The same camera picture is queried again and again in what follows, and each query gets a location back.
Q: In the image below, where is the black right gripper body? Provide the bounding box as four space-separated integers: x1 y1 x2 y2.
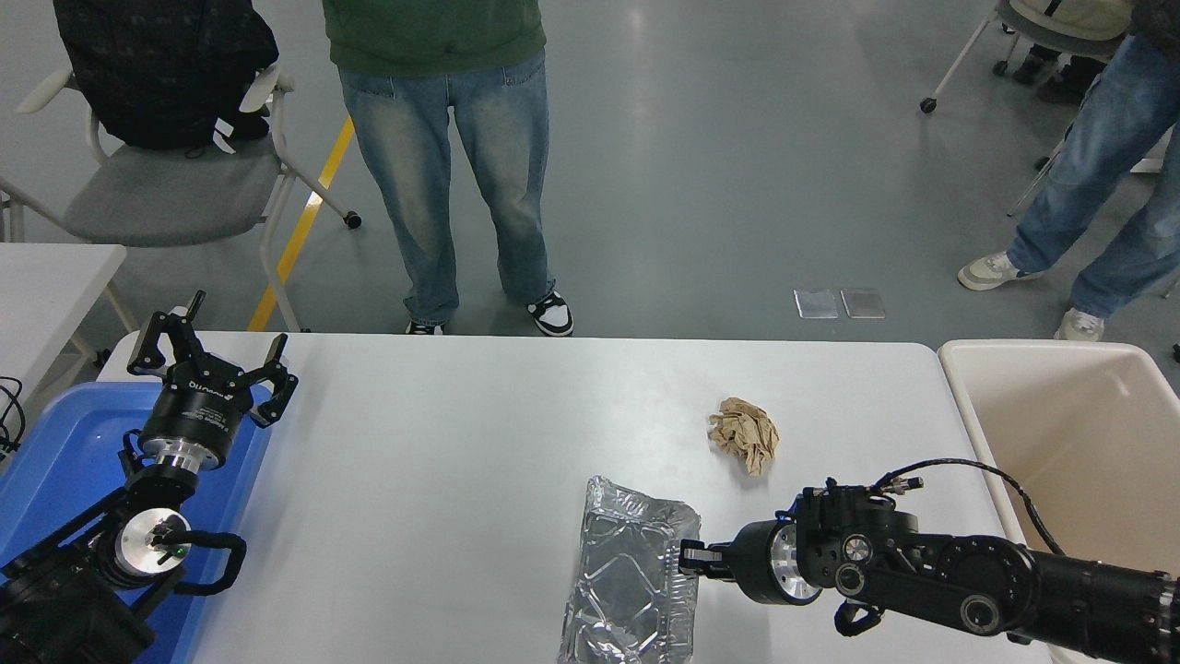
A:
732 521 785 606

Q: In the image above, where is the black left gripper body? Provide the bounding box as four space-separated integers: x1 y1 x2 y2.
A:
138 360 259 464

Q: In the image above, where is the silver foil tray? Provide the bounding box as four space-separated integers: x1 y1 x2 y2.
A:
557 476 702 664

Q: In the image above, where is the crumpled tan paper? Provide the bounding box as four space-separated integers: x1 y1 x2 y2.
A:
708 397 781 478

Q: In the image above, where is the blue plastic tray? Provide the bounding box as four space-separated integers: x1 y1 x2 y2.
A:
0 381 275 664

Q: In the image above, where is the white side table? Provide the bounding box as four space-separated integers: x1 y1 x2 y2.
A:
0 243 139 416

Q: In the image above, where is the grey seat white chair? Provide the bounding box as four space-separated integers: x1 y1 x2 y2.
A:
0 63 362 333

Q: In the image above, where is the yellow floor tape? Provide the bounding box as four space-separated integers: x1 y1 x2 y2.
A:
247 117 355 332

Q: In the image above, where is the black jacket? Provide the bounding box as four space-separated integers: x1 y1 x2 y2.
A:
53 0 279 151

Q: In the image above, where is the person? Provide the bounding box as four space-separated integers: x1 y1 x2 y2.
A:
322 0 574 338
957 0 1180 343
1009 0 1137 104

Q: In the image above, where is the large pale plastic bin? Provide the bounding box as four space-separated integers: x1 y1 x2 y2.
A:
938 339 1180 664

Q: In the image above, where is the wheeled office chair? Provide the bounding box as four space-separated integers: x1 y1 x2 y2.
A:
920 0 1130 114

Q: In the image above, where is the black cable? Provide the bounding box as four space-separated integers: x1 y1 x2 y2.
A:
0 375 27 459

